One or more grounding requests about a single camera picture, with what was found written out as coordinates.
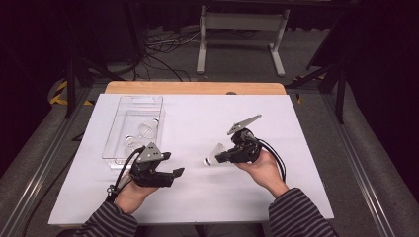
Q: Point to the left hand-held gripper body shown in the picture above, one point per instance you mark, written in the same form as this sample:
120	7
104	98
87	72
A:
148	174

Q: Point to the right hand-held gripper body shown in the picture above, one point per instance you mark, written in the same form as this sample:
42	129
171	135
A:
245	148

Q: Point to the clear plastic tray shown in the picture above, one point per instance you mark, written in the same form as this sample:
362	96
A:
138	105

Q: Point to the person's left hand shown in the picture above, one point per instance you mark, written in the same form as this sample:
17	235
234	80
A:
131	197

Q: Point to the person's right hand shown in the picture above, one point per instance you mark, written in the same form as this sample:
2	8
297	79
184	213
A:
267	171

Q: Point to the wooden table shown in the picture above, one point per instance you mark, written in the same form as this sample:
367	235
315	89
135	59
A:
184	88

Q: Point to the black metal stand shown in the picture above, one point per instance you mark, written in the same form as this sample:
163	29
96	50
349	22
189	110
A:
70	85
341	95

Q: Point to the yellow black floor tape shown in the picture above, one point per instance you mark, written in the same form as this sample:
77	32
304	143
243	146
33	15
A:
59	94

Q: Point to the aluminium floor rail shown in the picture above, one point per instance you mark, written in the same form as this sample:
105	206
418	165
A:
36	177
369	184

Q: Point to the white metal table frame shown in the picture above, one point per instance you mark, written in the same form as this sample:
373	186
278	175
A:
243	21

